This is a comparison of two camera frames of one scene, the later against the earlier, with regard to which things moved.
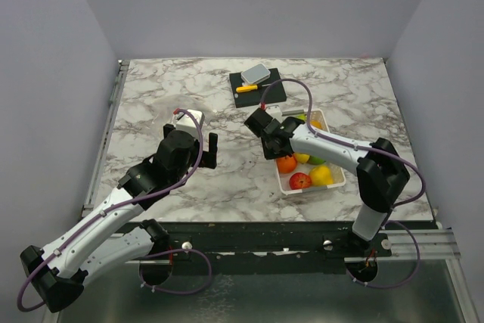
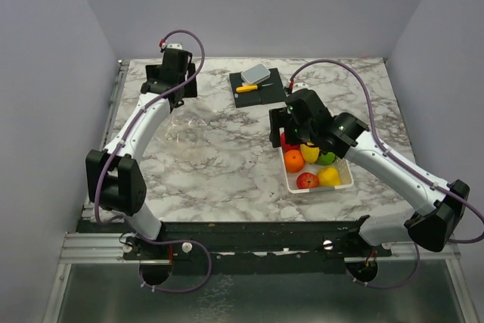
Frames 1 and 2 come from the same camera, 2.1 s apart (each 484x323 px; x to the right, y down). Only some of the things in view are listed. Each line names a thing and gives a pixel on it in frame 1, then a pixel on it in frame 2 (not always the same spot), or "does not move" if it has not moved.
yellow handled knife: [248, 88] does not move
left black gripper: [209, 158] -> [153, 71]
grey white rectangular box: [255, 73] does not move
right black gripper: [269, 153] -> [280, 117]
